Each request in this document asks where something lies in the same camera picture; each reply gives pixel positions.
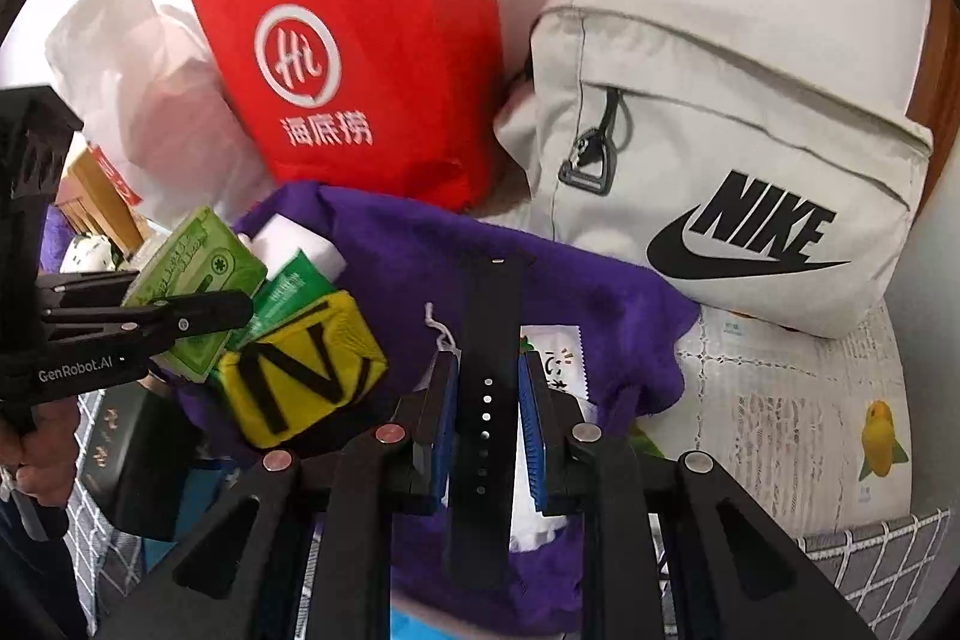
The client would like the person's left hand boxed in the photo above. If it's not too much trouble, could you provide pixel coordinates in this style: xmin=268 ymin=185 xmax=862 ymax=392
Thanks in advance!
xmin=0 ymin=389 xmax=85 ymax=498

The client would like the brown wooden door frame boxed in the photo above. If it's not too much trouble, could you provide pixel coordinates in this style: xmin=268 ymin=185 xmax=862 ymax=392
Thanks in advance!
xmin=904 ymin=0 xmax=960 ymax=161

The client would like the dark tin box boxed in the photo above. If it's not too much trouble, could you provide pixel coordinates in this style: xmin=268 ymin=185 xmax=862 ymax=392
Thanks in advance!
xmin=79 ymin=381 xmax=203 ymax=543

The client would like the purple towel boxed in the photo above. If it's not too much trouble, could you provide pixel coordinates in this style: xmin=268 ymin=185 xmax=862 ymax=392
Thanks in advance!
xmin=169 ymin=181 xmax=702 ymax=637

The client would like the yellow pouch with black straps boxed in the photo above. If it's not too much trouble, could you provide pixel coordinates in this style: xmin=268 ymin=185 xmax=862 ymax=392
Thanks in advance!
xmin=214 ymin=289 xmax=389 ymax=450

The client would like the wooden headboard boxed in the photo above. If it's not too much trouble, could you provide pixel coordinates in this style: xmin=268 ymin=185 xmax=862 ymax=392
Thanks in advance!
xmin=56 ymin=149 xmax=151 ymax=259

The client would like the grey waist bag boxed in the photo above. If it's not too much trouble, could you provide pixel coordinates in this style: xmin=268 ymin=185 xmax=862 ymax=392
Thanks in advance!
xmin=493 ymin=0 xmax=935 ymax=341

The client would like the white plastic shopping bag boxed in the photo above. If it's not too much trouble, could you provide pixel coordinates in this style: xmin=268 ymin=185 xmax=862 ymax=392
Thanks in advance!
xmin=45 ymin=0 xmax=278 ymax=221

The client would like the green sachet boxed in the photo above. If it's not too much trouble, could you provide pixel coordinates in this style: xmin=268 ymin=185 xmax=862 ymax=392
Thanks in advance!
xmin=225 ymin=248 xmax=342 ymax=348

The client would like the grey checkered blanket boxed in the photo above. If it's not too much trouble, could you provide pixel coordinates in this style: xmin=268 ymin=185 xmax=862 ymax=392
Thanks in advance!
xmin=60 ymin=385 xmax=953 ymax=640

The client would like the white wipe sachet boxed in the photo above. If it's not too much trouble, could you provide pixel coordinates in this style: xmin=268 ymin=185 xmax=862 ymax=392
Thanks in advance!
xmin=517 ymin=323 xmax=593 ymax=416

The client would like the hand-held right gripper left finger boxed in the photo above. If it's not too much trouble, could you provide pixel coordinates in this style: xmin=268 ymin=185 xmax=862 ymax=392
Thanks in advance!
xmin=97 ymin=351 xmax=460 ymax=640

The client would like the purple plush toy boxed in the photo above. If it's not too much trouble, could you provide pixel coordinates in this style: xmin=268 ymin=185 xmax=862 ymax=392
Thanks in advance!
xmin=41 ymin=205 xmax=72 ymax=281

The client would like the white foam block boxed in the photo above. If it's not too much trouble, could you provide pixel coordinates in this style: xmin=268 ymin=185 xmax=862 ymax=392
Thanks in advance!
xmin=247 ymin=214 xmax=347 ymax=281

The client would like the white dotted pillow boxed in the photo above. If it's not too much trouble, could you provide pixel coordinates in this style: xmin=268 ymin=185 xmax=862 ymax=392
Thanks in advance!
xmin=60 ymin=235 xmax=121 ymax=277

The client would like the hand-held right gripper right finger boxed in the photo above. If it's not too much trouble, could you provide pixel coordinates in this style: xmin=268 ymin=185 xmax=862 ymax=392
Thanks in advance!
xmin=517 ymin=351 xmax=875 ymax=640

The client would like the white glove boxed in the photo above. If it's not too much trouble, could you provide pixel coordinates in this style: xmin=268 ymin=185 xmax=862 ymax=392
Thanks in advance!
xmin=510 ymin=482 xmax=586 ymax=555

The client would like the black watch strap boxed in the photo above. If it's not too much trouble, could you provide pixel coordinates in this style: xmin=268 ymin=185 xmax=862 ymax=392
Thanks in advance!
xmin=446 ymin=250 xmax=537 ymax=585

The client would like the red paper bag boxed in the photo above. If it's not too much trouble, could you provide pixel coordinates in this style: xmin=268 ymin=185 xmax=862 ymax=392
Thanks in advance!
xmin=184 ymin=0 xmax=505 ymax=214

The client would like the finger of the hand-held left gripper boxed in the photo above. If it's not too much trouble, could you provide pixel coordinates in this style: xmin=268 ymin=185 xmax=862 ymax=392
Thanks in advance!
xmin=34 ymin=269 xmax=143 ymax=313
xmin=41 ymin=290 xmax=254 ymax=361

